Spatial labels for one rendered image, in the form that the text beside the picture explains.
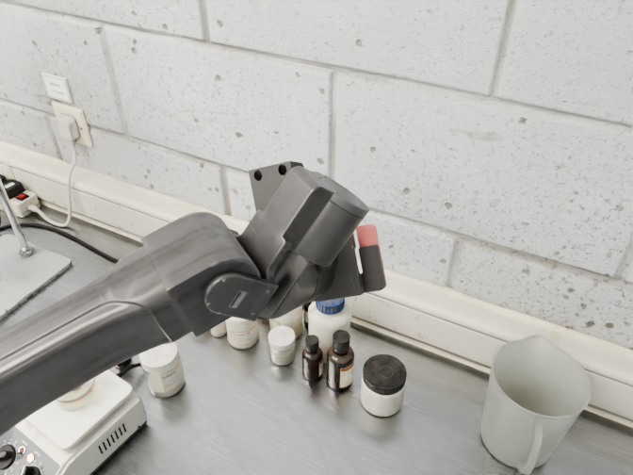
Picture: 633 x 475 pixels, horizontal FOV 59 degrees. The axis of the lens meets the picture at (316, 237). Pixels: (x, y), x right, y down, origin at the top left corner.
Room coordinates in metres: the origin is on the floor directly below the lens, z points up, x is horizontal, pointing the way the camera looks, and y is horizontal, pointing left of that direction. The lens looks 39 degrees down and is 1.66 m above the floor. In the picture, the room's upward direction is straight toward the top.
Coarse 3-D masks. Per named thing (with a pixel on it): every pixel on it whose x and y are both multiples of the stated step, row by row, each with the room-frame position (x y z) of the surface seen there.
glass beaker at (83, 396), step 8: (88, 384) 0.47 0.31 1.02; (96, 384) 0.49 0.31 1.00; (72, 392) 0.45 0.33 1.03; (80, 392) 0.46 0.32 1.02; (88, 392) 0.47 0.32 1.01; (96, 392) 0.48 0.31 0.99; (56, 400) 0.45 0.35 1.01; (64, 400) 0.45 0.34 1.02; (72, 400) 0.45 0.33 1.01; (80, 400) 0.46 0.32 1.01; (88, 400) 0.46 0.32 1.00; (64, 408) 0.45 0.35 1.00; (72, 408) 0.45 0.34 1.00; (80, 408) 0.45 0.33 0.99
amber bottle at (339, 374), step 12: (336, 336) 0.57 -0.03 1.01; (348, 336) 0.57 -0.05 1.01; (336, 348) 0.56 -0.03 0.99; (348, 348) 0.56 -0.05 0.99; (336, 360) 0.55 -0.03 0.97; (348, 360) 0.55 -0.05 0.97; (336, 372) 0.55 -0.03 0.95; (348, 372) 0.55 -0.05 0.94; (336, 384) 0.55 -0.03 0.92; (348, 384) 0.55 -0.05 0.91
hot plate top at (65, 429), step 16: (112, 384) 0.50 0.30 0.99; (128, 384) 0.50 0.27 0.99; (96, 400) 0.47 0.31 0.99; (112, 400) 0.47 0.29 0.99; (32, 416) 0.44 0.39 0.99; (48, 416) 0.44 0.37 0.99; (64, 416) 0.44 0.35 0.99; (80, 416) 0.44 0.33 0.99; (96, 416) 0.44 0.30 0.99; (48, 432) 0.42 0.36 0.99; (64, 432) 0.42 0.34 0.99; (80, 432) 0.42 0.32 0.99; (64, 448) 0.40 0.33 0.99
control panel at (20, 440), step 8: (8, 432) 0.44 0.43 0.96; (16, 432) 0.43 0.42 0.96; (0, 440) 0.43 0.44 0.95; (8, 440) 0.42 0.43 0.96; (16, 440) 0.42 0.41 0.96; (24, 440) 0.42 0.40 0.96; (16, 448) 0.41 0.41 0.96; (24, 448) 0.41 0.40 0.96; (32, 448) 0.41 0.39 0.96; (40, 448) 0.41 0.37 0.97; (16, 456) 0.40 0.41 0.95; (24, 456) 0.40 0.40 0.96; (40, 456) 0.40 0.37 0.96; (48, 456) 0.40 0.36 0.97; (16, 464) 0.39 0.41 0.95; (24, 464) 0.39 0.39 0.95; (32, 464) 0.39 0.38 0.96; (40, 464) 0.39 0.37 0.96; (48, 464) 0.39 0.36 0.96; (56, 464) 0.39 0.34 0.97; (0, 472) 0.39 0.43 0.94; (8, 472) 0.39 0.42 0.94; (16, 472) 0.38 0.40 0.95; (40, 472) 0.38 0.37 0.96; (48, 472) 0.38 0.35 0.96; (56, 472) 0.38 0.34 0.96
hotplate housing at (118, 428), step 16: (128, 400) 0.48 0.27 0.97; (112, 416) 0.46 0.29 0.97; (128, 416) 0.47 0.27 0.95; (144, 416) 0.48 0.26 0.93; (32, 432) 0.43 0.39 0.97; (96, 432) 0.43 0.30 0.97; (112, 432) 0.44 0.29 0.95; (128, 432) 0.46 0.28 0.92; (48, 448) 0.41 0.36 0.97; (80, 448) 0.41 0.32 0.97; (96, 448) 0.42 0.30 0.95; (112, 448) 0.43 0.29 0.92; (64, 464) 0.38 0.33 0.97; (80, 464) 0.40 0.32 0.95; (96, 464) 0.41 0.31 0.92
